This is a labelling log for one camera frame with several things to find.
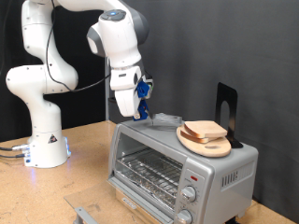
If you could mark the bread slice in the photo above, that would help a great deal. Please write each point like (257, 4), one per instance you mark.
(194, 140)
(205, 128)

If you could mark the wooden block under oven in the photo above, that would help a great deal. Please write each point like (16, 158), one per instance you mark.
(124, 199)

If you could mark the metal pole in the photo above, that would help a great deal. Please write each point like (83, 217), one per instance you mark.
(107, 109)

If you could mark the black backdrop cloth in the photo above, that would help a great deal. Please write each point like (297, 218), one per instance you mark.
(87, 109)

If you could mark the black spatula with blue block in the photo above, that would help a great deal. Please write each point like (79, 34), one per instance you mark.
(143, 110)

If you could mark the black metal bookend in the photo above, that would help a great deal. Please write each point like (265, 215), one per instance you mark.
(227, 91)

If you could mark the dark grey backdrop curtain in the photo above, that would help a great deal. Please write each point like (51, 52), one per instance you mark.
(202, 46)

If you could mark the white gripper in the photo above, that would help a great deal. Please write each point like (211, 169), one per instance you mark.
(126, 99)

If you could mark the round wooden cutting board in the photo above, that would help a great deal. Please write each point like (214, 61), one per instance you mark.
(211, 151)

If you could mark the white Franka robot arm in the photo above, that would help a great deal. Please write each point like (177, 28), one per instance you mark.
(40, 118)

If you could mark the silver oven knob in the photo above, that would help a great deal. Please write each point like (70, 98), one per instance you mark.
(188, 194)
(184, 216)

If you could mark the silver toaster oven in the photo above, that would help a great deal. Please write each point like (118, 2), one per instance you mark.
(168, 137)

